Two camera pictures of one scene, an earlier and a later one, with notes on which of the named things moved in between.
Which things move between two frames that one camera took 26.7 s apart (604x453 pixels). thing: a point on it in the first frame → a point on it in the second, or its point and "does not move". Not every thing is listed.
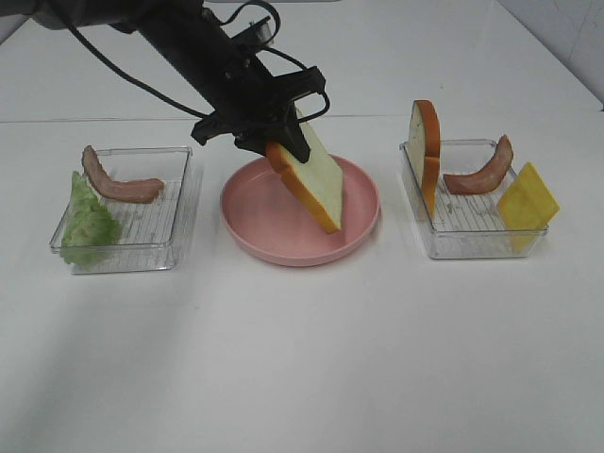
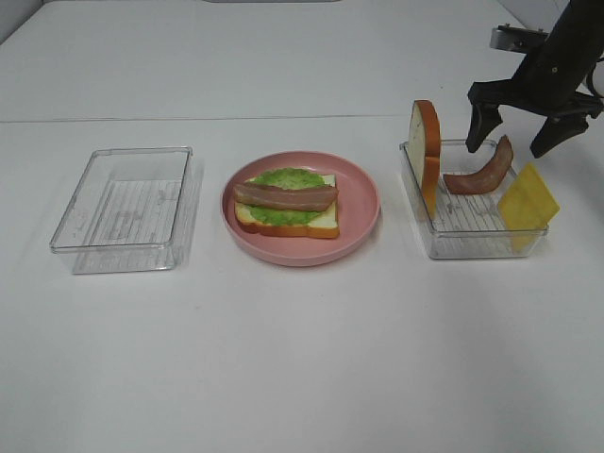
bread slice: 317,182 → 326,226
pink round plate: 267,219 does not move
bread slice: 424,142 does not move
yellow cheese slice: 527,208 does not move
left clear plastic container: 151,231 does not move
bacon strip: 134,191 → 293,198
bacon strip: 486,178 does not move
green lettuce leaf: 89,228 → 289,178
